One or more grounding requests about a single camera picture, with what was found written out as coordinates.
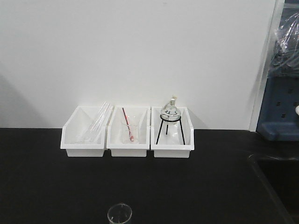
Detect clear glass beaker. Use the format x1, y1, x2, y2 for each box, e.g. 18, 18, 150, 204
107, 203, 133, 224

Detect small glass beaker in bin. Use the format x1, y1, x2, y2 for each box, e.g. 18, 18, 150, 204
121, 122, 139, 144

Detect middle white plastic bin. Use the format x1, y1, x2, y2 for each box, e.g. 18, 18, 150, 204
107, 106, 151, 157

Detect white plastic bin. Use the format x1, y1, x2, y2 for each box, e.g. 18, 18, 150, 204
150, 106, 194, 158
107, 106, 151, 157
60, 105, 114, 157

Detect red stirring rod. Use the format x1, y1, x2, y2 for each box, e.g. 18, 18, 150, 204
122, 107, 134, 142

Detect right white plastic bin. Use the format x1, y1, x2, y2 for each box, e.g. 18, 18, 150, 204
150, 106, 194, 158

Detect glass tubes in bin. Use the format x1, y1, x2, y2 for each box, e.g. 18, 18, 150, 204
75, 101, 111, 144

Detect left white plastic bin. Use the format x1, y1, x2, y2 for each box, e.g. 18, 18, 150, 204
60, 105, 114, 157

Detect blue pegboard rack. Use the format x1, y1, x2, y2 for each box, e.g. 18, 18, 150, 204
256, 77, 299, 141

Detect clear plastic bag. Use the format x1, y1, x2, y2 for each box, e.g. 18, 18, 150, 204
268, 3, 299, 78

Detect black tripod ring stand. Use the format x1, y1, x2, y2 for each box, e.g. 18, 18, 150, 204
155, 113, 185, 145

